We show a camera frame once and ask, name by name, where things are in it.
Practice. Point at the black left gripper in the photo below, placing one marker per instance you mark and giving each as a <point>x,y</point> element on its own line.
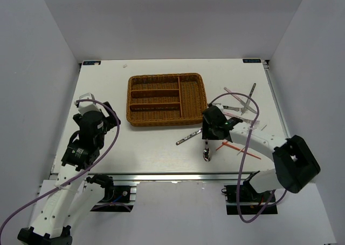
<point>110,120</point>

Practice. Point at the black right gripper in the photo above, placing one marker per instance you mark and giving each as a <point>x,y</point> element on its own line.
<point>205,134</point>

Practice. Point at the pink handled spoon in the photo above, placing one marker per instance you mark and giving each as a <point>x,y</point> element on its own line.
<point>206,153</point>

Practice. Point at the dark patterned handle spoon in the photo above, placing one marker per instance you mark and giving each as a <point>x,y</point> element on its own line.
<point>193,134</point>

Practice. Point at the orange chopstick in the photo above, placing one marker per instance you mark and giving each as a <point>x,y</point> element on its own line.
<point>252,155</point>
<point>226,144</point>

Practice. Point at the dark handled knife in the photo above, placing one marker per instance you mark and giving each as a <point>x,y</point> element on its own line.
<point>248,99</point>

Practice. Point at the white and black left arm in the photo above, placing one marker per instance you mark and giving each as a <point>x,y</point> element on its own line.
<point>74,194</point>

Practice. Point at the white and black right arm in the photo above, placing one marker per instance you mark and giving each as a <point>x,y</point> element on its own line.
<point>294,163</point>

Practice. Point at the brown wicker cutlery basket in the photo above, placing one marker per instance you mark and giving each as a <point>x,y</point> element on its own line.
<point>165,100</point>

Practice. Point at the left blue table label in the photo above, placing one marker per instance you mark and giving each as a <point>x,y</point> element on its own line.
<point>91,63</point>

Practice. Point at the blue table label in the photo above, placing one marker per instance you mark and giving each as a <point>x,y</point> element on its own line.
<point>251,60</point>
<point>91,63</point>

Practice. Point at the right blue table label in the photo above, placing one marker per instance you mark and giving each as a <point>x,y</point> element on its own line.
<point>251,60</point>

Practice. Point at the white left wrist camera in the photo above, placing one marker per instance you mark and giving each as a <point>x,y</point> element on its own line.
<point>86,106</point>

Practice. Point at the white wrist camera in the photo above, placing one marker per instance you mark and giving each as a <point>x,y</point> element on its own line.
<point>219,105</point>
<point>86,106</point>

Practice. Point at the pink handled fork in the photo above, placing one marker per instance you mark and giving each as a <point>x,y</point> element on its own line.
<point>248,121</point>

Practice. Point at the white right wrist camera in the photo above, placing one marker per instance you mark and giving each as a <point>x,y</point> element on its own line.
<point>219,105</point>

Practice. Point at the dark handled fork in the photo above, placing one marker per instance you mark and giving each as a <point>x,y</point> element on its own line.
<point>237,109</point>

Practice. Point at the pink handled knife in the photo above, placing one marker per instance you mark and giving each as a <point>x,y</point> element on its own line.
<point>243,103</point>

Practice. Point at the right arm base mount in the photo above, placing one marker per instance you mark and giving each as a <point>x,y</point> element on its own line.
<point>249,204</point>

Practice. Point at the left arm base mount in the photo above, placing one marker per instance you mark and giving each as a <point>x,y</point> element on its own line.
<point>117,197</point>

